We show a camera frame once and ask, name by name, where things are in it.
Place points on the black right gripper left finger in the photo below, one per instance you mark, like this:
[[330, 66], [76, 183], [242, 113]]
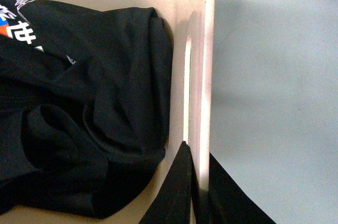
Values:
[[172, 204]]

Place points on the black printed shirt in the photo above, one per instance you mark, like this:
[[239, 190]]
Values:
[[85, 105]]

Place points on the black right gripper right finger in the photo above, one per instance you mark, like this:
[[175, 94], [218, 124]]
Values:
[[223, 201]]

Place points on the beige plastic laundry hamper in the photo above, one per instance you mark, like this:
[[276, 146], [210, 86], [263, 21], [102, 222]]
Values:
[[190, 25]]

